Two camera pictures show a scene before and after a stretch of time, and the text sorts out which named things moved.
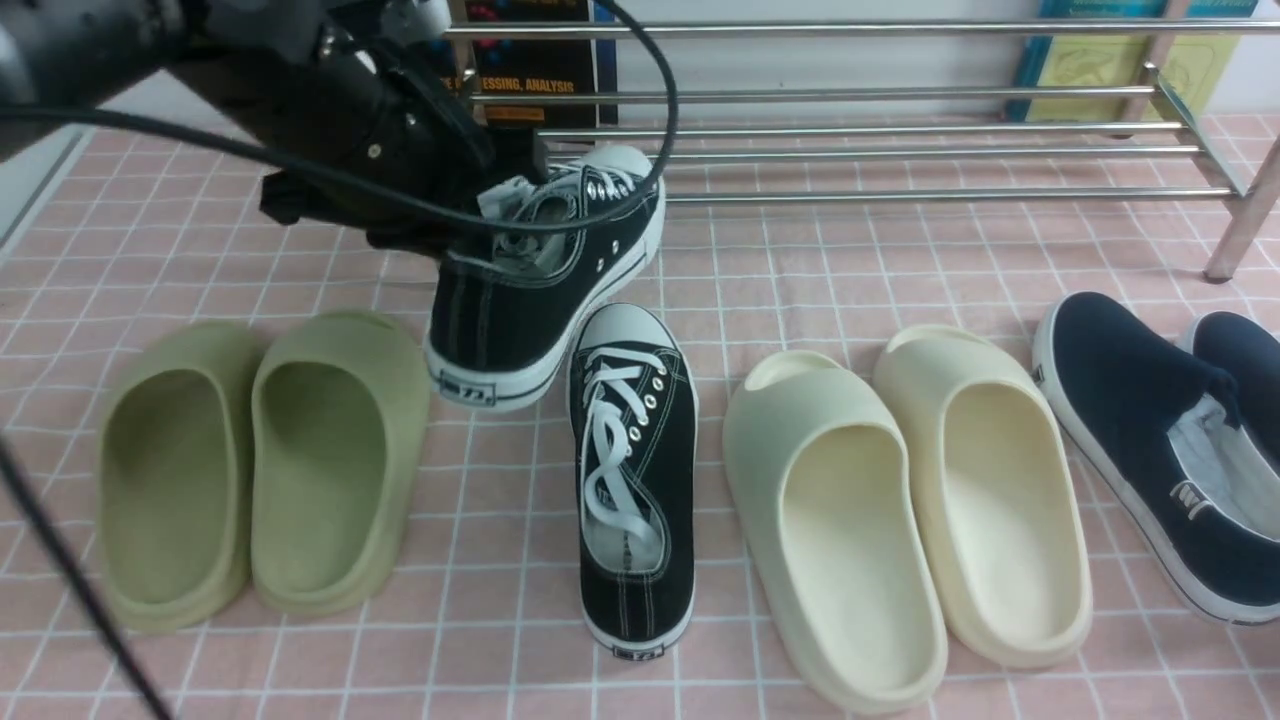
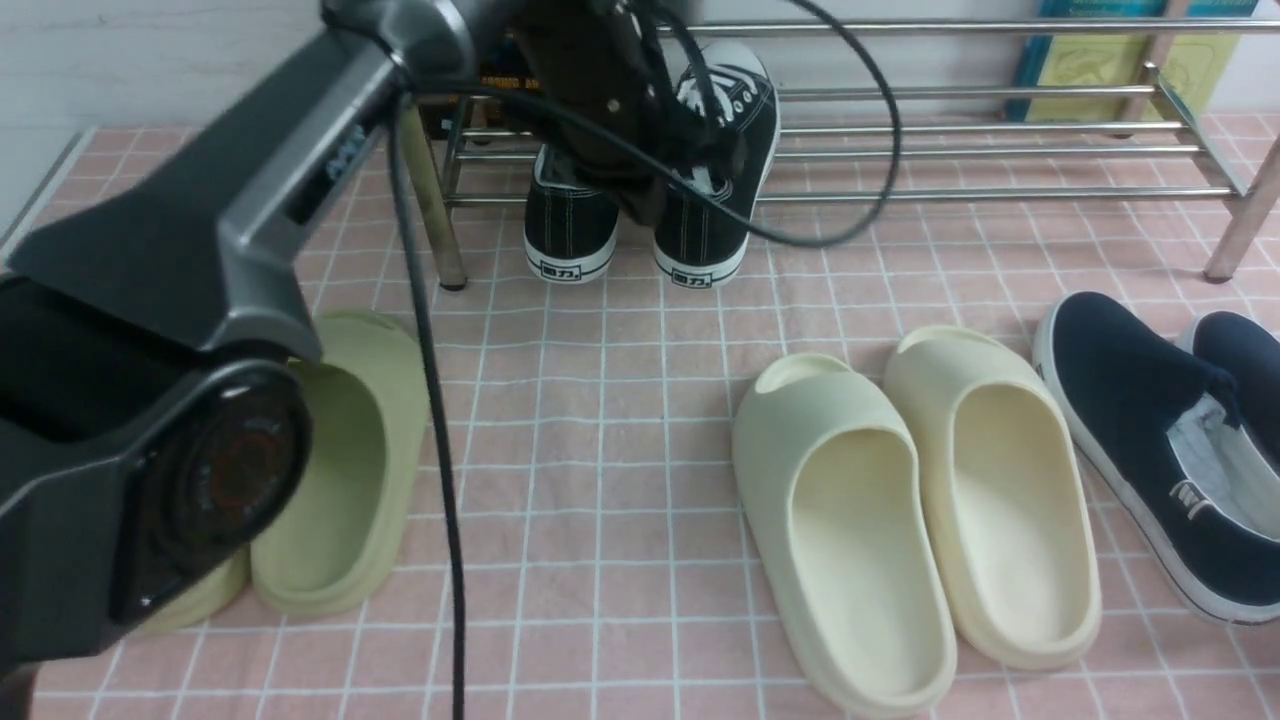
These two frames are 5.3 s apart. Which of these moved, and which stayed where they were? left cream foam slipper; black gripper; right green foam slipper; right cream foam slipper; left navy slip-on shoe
Moved: black gripper
Stayed: right green foam slipper; left navy slip-on shoe; right cream foam slipper; left cream foam slipper
